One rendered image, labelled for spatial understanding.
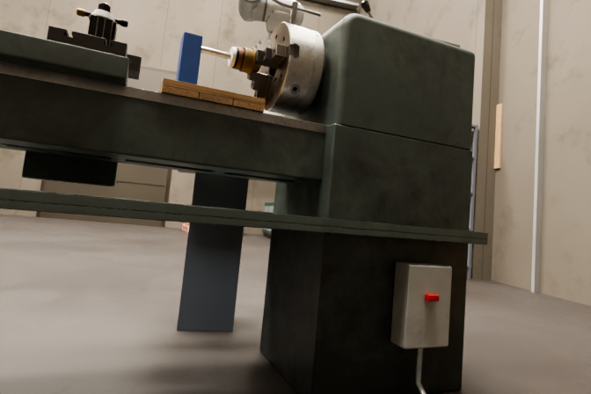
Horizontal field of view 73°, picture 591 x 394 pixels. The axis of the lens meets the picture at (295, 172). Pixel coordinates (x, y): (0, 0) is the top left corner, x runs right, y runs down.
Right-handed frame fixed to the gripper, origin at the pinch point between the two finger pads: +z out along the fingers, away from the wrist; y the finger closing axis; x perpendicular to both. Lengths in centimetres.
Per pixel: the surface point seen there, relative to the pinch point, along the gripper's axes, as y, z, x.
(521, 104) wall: -176, -71, 373
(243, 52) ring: -2.7, 23.1, -3.3
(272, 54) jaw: 3.8, 24.6, 4.8
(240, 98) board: 11.3, 43.8, -6.7
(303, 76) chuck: 8.4, 31.2, 14.7
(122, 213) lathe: 22, 80, -35
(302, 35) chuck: 8.2, 17.4, 13.3
